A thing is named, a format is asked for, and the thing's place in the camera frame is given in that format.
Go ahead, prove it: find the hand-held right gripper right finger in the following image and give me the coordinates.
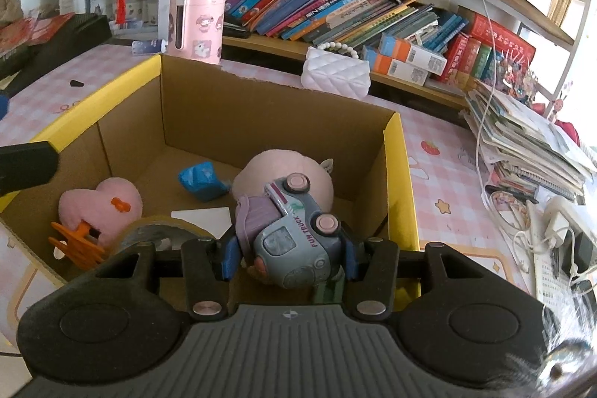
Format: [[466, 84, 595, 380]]
[[343, 232, 497, 319]]

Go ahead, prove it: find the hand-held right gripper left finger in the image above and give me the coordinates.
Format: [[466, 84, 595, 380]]
[[91, 235, 241, 319]]

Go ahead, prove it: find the grey toy truck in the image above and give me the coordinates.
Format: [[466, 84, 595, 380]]
[[234, 173, 348, 289]]

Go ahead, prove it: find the pink heart plush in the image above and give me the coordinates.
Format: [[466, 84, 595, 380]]
[[58, 176, 144, 250]]

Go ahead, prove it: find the yellow tape roll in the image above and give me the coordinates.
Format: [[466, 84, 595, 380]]
[[112, 215, 218, 261]]

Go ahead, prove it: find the blue plastic bag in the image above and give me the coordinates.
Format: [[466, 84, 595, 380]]
[[178, 162, 231, 202]]

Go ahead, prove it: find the orange claw clip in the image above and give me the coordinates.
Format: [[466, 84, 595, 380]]
[[48, 220, 107, 272]]

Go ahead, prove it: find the pink pig plush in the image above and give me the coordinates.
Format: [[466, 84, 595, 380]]
[[232, 149, 335, 217]]

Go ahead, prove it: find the yellow cardboard box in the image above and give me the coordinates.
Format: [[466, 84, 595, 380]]
[[0, 53, 421, 324]]

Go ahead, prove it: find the red gold patterned bag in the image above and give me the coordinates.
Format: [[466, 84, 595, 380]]
[[0, 13, 75, 54]]

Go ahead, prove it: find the beige towel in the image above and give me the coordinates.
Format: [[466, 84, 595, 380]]
[[0, 0, 24, 26]]

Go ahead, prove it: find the white pen holder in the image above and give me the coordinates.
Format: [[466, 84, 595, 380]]
[[126, 0, 159, 26]]

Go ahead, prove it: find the white quilted handbag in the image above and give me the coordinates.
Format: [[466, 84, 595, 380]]
[[301, 41, 371, 100]]

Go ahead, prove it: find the white orange box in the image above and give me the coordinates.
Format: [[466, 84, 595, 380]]
[[371, 50, 430, 87], [378, 33, 448, 75]]

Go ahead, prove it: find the white printed sheet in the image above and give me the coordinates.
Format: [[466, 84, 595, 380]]
[[534, 256, 588, 315]]

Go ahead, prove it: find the pink humidifier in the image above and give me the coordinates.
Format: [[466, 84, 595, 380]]
[[168, 0, 227, 65]]

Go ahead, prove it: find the stack of magazines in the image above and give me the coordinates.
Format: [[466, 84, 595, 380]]
[[464, 78, 597, 203]]

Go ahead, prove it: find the white power adapter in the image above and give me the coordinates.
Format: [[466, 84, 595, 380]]
[[543, 197, 584, 250]]

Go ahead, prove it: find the black device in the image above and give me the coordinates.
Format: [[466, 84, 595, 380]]
[[557, 235, 597, 282]]

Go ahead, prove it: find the colourful trinket bunch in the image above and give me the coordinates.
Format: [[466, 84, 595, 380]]
[[501, 53, 537, 105]]

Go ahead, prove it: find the red pouch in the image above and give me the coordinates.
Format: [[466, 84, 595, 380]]
[[550, 120, 579, 147]]

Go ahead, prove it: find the row of colourful books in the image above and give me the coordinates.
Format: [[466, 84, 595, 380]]
[[205, 0, 469, 68]]

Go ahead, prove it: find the row of red books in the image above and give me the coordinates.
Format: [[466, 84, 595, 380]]
[[441, 12, 537, 88]]

